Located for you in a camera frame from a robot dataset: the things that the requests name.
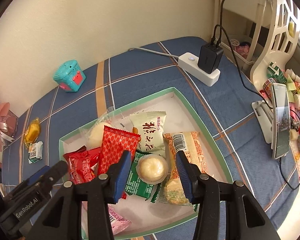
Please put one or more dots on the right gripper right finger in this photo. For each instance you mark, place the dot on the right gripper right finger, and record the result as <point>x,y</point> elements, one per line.
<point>245,218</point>

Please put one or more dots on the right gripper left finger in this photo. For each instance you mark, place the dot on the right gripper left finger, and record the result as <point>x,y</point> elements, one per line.
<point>61,218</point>

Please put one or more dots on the pink snack packet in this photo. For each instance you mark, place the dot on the pink snack packet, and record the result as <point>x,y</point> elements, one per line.
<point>118,223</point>

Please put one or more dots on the red flower snack packet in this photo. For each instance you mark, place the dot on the red flower snack packet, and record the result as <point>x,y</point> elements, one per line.
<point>82,164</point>

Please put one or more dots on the green white snack packet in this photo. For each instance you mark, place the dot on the green white snack packet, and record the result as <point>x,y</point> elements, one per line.
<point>35,152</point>

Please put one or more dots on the dark green snack packet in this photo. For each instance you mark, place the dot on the dark green snack packet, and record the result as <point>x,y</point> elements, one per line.
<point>134,185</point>

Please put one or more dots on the yellow soft bread packet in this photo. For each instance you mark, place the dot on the yellow soft bread packet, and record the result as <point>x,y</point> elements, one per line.
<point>32,132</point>

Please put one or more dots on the steamed bun packet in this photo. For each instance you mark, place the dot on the steamed bun packet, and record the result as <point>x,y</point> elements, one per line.
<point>93,134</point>

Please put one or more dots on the red patterned wafer packet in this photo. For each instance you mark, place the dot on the red patterned wafer packet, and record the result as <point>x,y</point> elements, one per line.
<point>114,143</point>

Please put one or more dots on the orange cream biscuit packet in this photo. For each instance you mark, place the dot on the orange cream biscuit packet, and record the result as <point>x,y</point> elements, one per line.
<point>187,163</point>

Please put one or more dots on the pudding jelly cup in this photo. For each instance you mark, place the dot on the pudding jelly cup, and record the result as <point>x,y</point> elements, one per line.
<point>152,169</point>

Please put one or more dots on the cream puff snack packet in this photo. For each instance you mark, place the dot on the cream puff snack packet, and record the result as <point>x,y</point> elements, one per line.
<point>150,126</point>

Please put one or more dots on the glass vase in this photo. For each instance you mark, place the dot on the glass vase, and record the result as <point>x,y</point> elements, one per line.
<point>8,126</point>

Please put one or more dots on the white phone stand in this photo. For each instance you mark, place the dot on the white phone stand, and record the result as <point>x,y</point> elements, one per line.
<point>264,116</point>

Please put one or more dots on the smartphone on stand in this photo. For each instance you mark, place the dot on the smartphone on stand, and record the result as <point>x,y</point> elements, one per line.
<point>281,121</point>

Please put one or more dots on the blue plaid tablecloth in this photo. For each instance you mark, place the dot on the blue plaid tablecloth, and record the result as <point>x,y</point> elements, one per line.
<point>225,109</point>

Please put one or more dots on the colourful clutter pile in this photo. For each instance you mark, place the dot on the colourful clutter pile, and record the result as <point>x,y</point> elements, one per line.
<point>287,77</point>

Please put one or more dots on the teal toy box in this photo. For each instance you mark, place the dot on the teal toy box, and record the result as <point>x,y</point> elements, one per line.
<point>69,76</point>

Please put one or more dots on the white power strip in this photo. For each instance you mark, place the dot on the white power strip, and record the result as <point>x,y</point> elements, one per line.
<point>189,63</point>

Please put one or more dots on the black power adapter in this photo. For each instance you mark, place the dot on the black power adapter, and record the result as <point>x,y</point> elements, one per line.
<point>209,57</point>

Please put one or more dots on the white chair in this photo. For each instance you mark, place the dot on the white chair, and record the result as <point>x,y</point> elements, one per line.
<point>270,27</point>

